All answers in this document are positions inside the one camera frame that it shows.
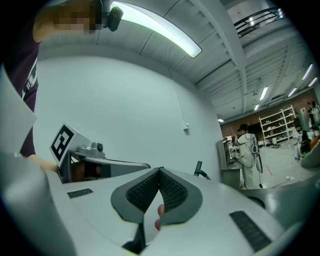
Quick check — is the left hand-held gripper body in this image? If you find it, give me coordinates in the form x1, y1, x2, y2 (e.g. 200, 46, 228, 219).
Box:
49, 122, 106, 184

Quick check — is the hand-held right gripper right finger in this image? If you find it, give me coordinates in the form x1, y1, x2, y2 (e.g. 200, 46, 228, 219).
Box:
158, 167, 204, 226

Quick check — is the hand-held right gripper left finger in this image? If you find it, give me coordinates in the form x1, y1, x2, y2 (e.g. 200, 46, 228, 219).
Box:
110, 167, 161, 224

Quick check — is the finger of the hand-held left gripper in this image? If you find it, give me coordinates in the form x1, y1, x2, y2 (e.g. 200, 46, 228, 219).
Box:
83, 156, 152, 179

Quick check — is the person's left forearm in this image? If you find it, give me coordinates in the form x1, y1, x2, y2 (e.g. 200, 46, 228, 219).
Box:
26, 154, 60, 174

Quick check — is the person's right hand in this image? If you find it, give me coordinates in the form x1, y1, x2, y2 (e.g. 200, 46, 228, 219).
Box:
154, 203, 166, 232

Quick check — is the grey cabinet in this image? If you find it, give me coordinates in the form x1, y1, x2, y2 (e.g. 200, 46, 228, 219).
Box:
216, 138, 243, 189

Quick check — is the person's dark purple shirt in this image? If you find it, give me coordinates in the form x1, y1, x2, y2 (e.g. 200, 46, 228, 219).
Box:
1, 13, 42, 158

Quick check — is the white shelf rack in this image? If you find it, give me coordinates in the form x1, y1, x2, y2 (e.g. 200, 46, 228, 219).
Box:
258, 104, 298, 146

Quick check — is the long ceiling light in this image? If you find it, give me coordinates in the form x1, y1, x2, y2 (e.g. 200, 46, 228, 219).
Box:
109, 0, 203, 59

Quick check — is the black ceiling railing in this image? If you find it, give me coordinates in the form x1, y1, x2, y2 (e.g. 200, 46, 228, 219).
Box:
233, 6, 285, 39

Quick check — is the black curved handle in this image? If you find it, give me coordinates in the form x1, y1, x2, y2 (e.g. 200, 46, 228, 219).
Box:
193, 160, 212, 181

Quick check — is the black head-worn camera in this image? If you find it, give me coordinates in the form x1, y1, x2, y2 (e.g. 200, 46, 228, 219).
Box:
99, 0, 125, 33

